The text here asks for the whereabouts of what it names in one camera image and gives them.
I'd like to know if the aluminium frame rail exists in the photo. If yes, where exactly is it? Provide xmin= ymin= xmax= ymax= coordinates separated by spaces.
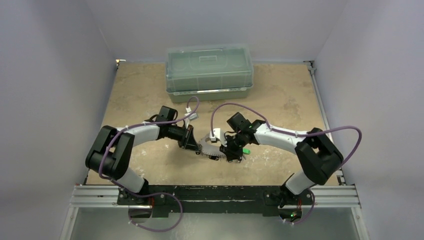
xmin=60 ymin=185 xmax=369 ymax=240

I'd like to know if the clear plastic storage box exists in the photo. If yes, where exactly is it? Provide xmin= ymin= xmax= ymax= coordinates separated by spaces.
xmin=165 ymin=44 xmax=254 ymax=103

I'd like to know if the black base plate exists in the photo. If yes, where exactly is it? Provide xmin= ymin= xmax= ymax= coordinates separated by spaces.
xmin=117 ymin=185 xmax=313 ymax=219

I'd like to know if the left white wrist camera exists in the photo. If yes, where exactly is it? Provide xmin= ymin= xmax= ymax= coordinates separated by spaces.
xmin=184 ymin=107 xmax=199 ymax=127

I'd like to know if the right side aluminium rail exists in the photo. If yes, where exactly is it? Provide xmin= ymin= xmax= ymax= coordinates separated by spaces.
xmin=303 ymin=61 xmax=346 ymax=186

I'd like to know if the purple cable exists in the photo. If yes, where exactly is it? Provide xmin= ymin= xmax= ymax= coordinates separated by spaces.
xmin=209 ymin=102 xmax=363 ymax=226
xmin=97 ymin=96 xmax=201 ymax=233

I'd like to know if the green key tag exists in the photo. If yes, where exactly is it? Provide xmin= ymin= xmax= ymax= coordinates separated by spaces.
xmin=242 ymin=148 xmax=251 ymax=155

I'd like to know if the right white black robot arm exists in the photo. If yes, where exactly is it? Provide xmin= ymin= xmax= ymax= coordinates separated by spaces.
xmin=219 ymin=112 xmax=344 ymax=204

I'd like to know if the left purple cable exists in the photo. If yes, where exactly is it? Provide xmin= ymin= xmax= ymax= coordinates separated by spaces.
xmin=97 ymin=96 xmax=201 ymax=233

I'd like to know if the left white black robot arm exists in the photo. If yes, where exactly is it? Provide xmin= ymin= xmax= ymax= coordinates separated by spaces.
xmin=85 ymin=106 xmax=201 ymax=205

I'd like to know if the black key tag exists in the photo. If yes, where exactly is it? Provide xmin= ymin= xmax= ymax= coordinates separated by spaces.
xmin=209 ymin=156 xmax=220 ymax=161

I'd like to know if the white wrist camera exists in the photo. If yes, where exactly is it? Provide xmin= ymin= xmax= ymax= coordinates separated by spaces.
xmin=209 ymin=128 xmax=227 ymax=147
xmin=184 ymin=107 xmax=199 ymax=127

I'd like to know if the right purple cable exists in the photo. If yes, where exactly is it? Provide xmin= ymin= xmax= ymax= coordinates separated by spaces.
xmin=209 ymin=102 xmax=363 ymax=226

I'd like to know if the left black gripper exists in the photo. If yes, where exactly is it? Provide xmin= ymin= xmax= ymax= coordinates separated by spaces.
xmin=166 ymin=123 xmax=200 ymax=152

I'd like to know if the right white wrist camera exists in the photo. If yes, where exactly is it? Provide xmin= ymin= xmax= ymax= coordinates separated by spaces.
xmin=209 ymin=128 xmax=227 ymax=147

